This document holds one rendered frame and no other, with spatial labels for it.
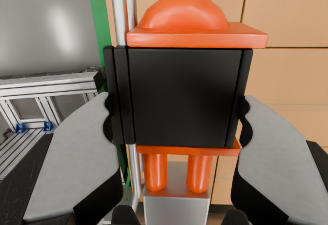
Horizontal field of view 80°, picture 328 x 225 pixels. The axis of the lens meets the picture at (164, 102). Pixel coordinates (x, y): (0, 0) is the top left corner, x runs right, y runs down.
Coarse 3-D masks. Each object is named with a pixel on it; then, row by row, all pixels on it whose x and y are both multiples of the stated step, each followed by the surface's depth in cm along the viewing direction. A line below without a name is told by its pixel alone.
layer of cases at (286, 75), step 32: (224, 0) 56; (256, 0) 55; (288, 0) 55; (320, 0) 55; (288, 32) 59; (320, 32) 59; (256, 64) 64; (288, 64) 64; (320, 64) 64; (256, 96) 70; (288, 96) 70; (320, 96) 69; (320, 128) 76; (128, 160) 88; (224, 160) 86; (224, 192) 96
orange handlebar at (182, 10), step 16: (160, 0) 11; (176, 0) 11; (192, 0) 11; (208, 0) 11; (144, 16) 12; (160, 16) 11; (176, 16) 11; (192, 16) 11; (208, 16) 11; (224, 16) 11; (144, 160) 17; (160, 160) 16; (192, 160) 17; (208, 160) 16; (144, 176) 18; (160, 176) 17; (192, 176) 17; (208, 176) 17
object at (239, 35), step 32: (128, 32) 10; (160, 32) 10; (192, 32) 10; (224, 32) 10; (256, 32) 10; (160, 64) 11; (192, 64) 11; (224, 64) 11; (160, 96) 12; (192, 96) 12; (224, 96) 12; (160, 128) 13; (192, 128) 13; (224, 128) 13
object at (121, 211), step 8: (120, 208) 5; (128, 208) 5; (112, 216) 5; (120, 216) 5; (128, 216) 5; (136, 216) 5; (232, 216) 5; (240, 216) 5; (112, 224) 5; (120, 224) 5; (128, 224) 5; (136, 224) 5; (224, 224) 5; (232, 224) 5; (240, 224) 5; (248, 224) 5
